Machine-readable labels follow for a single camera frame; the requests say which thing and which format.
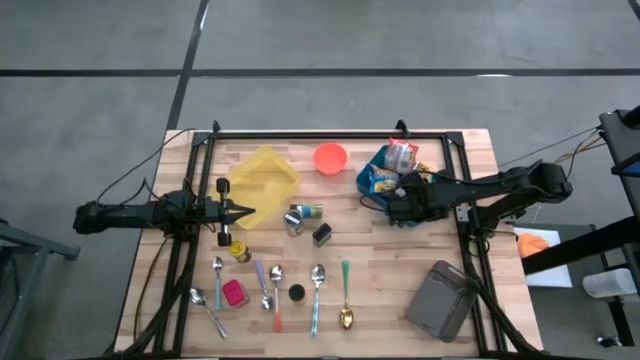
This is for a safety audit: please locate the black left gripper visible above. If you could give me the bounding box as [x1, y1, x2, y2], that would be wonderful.
[197, 176, 257, 248]

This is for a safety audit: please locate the yellow and silver snack bag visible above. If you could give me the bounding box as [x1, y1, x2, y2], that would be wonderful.
[415, 162, 437, 184]

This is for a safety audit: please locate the yellow lid glass jar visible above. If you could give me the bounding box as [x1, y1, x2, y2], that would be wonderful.
[228, 239, 253, 265]

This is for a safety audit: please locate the blue and yellow snack bag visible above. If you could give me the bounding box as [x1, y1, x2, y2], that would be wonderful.
[363, 163, 402, 196]

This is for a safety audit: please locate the red and silver snack bag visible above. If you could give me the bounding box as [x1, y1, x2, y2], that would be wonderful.
[383, 137, 421, 175]

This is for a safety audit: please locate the oregano spice jar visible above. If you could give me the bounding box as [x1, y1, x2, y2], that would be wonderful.
[289, 202, 324, 220]

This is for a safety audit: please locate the spoon with light blue handle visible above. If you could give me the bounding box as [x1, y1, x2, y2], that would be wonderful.
[212, 256, 226, 312]

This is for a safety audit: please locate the small black spice tin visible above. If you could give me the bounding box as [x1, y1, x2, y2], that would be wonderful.
[312, 222, 334, 249]

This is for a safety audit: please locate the spoon with orange handle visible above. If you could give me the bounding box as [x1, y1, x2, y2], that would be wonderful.
[268, 264, 286, 334]

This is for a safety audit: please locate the grey plastic caddy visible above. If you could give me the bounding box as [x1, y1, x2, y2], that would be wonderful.
[404, 259, 481, 344]

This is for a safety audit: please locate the all silver spoon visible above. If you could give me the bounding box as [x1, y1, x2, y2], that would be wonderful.
[188, 287, 230, 341]

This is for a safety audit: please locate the yellow translucent plastic bin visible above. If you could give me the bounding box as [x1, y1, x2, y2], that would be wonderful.
[209, 144, 302, 232]

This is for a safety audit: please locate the teal blue plastic tray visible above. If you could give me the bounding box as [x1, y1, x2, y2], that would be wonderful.
[355, 144, 449, 229]

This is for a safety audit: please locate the orange plastic bowl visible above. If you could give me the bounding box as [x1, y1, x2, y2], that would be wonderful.
[312, 142, 349, 177]

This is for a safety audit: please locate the orange cloth lump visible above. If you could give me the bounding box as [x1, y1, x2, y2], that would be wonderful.
[515, 232, 551, 259]

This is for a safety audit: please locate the white paper sheet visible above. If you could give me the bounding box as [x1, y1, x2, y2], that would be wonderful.
[512, 227, 574, 289]

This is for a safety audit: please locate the black diagonal beam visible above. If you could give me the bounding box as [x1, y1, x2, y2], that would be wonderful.
[521, 214, 640, 277]

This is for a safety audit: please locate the black equipment cart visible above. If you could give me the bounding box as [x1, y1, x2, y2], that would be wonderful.
[598, 104, 640, 296]

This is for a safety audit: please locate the silver metal bracket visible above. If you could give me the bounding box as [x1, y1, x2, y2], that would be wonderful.
[454, 204, 482, 224]

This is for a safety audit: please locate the spoon with purple handle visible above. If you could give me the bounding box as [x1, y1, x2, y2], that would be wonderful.
[254, 258, 275, 313]

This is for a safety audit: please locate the gold spoon with green handle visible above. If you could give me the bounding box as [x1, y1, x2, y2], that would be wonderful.
[339, 259, 356, 331]

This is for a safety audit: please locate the black aluminium table frame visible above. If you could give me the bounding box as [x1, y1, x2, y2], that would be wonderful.
[117, 129, 544, 359]

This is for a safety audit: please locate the spoon with teal striped handle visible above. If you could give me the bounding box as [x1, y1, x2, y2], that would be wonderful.
[309, 263, 327, 338]

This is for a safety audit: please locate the bundle of thin cables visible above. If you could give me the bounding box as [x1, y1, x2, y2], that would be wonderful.
[497, 125, 609, 169]

